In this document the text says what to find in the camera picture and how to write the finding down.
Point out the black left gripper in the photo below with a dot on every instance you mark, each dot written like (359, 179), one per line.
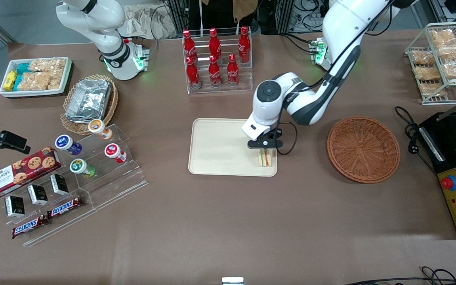
(279, 134)

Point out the triangular sandwich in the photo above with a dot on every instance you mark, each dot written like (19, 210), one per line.
(265, 159)

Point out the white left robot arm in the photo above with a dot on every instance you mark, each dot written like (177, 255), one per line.
(342, 31)

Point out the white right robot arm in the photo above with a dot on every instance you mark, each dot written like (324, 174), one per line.
(105, 35)

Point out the cream plastic tray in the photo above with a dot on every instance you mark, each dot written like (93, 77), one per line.
(220, 146)

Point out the round brown wicker basket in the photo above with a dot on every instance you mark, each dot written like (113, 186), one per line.
(362, 150)

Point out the flat light wicker basket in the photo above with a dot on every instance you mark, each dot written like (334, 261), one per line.
(113, 103)

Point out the red Walkers cookie box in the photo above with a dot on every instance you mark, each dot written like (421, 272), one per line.
(21, 172)

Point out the blue cap yogurt bottle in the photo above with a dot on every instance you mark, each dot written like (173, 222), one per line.
(67, 144)

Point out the small black box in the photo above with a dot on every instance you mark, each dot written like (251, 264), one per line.
(37, 194)
(14, 206)
(60, 184)

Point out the teal snack pack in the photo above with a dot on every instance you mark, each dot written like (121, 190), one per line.
(18, 82)
(22, 68)

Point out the yellow snack pack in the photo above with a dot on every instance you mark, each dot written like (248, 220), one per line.
(10, 80)

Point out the clear rice cracker pack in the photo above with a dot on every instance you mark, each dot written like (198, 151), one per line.
(35, 81)
(47, 65)

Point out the green cap yogurt bottle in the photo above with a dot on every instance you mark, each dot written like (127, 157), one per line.
(81, 168)

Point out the clear acrylic bottle rack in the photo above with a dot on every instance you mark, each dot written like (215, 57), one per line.
(220, 90)

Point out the Snickers bar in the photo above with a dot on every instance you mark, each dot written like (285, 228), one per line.
(64, 207)
(29, 226)

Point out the orange cap yogurt bottle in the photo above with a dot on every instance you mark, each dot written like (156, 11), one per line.
(99, 127)

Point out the stack of foil containers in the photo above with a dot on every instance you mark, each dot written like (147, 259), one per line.
(89, 101)

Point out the red cola bottle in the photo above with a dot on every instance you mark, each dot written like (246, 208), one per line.
(192, 75)
(189, 47)
(244, 45)
(232, 73)
(214, 73)
(214, 43)

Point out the white rectangular snack bin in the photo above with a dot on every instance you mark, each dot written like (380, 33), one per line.
(68, 75)

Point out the red cap yogurt bottle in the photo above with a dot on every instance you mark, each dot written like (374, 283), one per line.
(115, 152)

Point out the clear acrylic stepped display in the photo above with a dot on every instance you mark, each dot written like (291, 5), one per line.
(113, 186)

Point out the person in brown clothing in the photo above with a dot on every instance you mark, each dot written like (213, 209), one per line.
(245, 8)

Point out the crumpled clear plastic bag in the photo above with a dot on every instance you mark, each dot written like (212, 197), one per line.
(148, 21)

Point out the black countertop appliance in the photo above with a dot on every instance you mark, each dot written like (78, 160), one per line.
(449, 158)

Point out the red emergency stop button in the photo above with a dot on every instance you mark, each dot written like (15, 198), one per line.
(449, 183)

